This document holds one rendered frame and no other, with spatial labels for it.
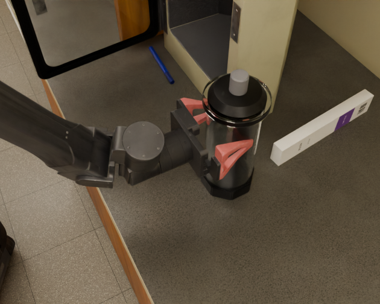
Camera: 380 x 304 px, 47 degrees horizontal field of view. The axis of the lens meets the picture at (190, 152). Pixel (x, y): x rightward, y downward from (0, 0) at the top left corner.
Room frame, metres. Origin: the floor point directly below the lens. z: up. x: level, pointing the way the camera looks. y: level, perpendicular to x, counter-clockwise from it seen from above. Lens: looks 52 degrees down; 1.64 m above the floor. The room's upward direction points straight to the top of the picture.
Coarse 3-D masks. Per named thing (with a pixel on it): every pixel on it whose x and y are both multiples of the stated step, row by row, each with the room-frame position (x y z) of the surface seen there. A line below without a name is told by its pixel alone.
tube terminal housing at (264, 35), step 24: (240, 0) 0.62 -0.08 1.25; (264, 0) 0.63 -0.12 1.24; (288, 0) 0.66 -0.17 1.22; (240, 24) 0.61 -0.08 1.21; (264, 24) 0.64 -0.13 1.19; (288, 24) 0.66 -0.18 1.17; (168, 48) 0.87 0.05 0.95; (240, 48) 0.61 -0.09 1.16; (264, 48) 0.64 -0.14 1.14; (192, 72) 0.76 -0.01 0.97; (264, 72) 0.64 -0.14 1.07
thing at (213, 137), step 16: (208, 128) 0.47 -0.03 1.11; (224, 128) 0.44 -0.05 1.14; (240, 128) 0.44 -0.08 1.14; (256, 128) 0.45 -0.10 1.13; (208, 144) 0.47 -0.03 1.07; (256, 144) 0.46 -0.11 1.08; (240, 160) 0.44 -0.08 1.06; (208, 176) 0.46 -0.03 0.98; (224, 176) 0.44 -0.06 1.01; (240, 176) 0.44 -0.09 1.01
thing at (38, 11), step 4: (32, 0) 0.72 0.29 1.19; (36, 0) 0.72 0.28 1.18; (40, 0) 0.72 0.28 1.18; (36, 4) 0.72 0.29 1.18; (40, 4) 0.72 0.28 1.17; (44, 4) 0.73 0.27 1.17; (36, 8) 0.72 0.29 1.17; (40, 8) 0.72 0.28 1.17; (44, 8) 0.72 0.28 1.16; (36, 12) 0.72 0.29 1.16; (40, 12) 0.72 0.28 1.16; (44, 12) 0.72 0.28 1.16
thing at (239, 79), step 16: (224, 80) 0.51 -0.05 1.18; (240, 80) 0.47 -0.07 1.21; (256, 80) 0.51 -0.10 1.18; (208, 96) 0.48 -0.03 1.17; (224, 96) 0.47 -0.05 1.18; (240, 96) 0.47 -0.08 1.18; (256, 96) 0.47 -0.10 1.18; (224, 112) 0.45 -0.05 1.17; (240, 112) 0.44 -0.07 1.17; (256, 112) 0.45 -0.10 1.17
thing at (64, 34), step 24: (48, 0) 0.75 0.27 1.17; (72, 0) 0.77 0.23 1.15; (96, 0) 0.80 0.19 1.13; (120, 0) 0.83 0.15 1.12; (144, 0) 0.86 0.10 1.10; (48, 24) 0.74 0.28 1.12; (72, 24) 0.77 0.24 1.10; (96, 24) 0.79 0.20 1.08; (120, 24) 0.82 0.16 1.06; (144, 24) 0.86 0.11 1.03; (48, 48) 0.73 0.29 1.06; (72, 48) 0.76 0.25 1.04; (96, 48) 0.79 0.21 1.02
